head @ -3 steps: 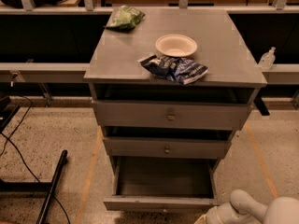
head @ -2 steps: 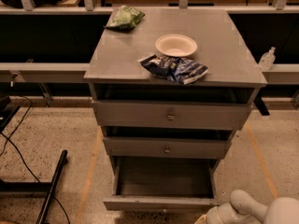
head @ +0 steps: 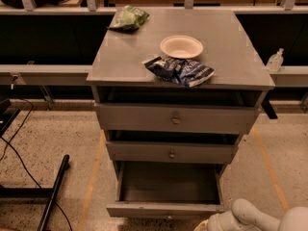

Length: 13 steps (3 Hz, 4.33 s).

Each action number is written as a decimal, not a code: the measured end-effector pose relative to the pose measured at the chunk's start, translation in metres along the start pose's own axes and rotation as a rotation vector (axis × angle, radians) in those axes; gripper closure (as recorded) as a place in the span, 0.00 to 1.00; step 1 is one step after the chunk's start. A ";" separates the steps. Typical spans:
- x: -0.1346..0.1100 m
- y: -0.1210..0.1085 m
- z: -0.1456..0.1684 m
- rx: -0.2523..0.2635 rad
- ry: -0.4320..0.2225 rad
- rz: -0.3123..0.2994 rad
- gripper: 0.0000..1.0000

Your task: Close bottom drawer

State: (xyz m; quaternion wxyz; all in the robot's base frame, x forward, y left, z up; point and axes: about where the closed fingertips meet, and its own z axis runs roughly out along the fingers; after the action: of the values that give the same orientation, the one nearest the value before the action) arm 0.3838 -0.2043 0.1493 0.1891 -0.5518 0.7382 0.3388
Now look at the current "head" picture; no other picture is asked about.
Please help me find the blue chip bag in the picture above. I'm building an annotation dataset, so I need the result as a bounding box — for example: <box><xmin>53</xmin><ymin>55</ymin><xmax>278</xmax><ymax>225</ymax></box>
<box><xmin>142</xmin><ymin>57</ymin><xmax>215</xmax><ymax>88</ymax></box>

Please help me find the grey bottom drawer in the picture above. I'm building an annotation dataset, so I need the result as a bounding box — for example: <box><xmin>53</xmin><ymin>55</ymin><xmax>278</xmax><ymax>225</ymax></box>
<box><xmin>107</xmin><ymin>162</ymin><xmax>225</xmax><ymax>219</ymax></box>

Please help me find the green chip bag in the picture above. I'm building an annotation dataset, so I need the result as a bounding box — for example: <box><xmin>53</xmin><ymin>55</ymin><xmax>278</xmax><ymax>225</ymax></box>
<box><xmin>110</xmin><ymin>6</ymin><xmax>149</xmax><ymax>31</ymax></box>

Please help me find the clear sanitizer bottle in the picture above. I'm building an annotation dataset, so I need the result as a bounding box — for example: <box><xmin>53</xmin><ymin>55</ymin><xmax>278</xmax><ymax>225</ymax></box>
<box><xmin>266</xmin><ymin>48</ymin><xmax>284</xmax><ymax>72</ymax></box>

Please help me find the black floor cable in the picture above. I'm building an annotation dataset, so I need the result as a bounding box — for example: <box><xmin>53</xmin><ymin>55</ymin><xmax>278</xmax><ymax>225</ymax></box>
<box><xmin>0</xmin><ymin>98</ymin><xmax>74</xmax><ymax>231</ymax></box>

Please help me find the grey drawer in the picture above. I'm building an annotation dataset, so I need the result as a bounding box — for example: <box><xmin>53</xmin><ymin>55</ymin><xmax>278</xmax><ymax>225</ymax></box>
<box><xmin>106</xmin><ymin>141</ymin><xmax>238</xmax><ymax>164</ymax></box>
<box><xmin>94</xmin><ymin>103</ymin><xmax>259</xmax><ymax>134</ymax></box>
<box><xmin>107</xmin><ymin>162</ymin><xmax>225</xmax><ymax>219</ymax></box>

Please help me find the white paper bowl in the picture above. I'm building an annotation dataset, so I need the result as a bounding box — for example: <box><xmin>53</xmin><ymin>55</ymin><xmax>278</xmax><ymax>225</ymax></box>
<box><xmin>160</xmin><ymin>36</ymin><xmax>203</xmax><ymax>59</ymax></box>

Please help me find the grey middle drawer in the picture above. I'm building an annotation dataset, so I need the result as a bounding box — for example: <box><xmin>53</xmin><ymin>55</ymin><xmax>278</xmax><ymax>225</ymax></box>
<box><xmin>106</xmin><ymin>141</ymin><xmax>238</xmax><ymax>164</ymax></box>

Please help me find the grey top drawer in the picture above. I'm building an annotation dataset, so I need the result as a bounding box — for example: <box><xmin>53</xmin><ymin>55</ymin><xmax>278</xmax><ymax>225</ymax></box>
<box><xmin>94</xmin><ymin>103</ymin><xmax>259</xmax><ymax>134</ymax></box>

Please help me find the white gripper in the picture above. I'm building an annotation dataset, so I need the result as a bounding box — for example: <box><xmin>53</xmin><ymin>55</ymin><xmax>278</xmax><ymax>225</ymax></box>
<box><xmin>193</xmin><ymin>211</ymin><xmax>240</xmax><ymax>231</ymax></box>

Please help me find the grey metal shelf rail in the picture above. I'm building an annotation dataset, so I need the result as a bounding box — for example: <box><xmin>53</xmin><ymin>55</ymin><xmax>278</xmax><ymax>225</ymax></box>
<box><xmin>0</xmin><ymin>64</ymin><xmax>92</xmax><ymax>86</ymax></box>

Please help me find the grey wooden drawer cabinet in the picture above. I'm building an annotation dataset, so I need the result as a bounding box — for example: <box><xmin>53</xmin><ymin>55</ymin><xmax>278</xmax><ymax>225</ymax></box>
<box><xmin>87</xmin><ymin>8</ymin><xmax>274</xmax><ymax>174</ymax></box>

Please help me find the black stand leg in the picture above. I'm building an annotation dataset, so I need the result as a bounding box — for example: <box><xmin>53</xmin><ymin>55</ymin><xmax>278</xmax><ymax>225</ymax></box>
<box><xmin>0</xmin><ymin>155</ymin><xmax>69</xmax><ymax>231</ymax></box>

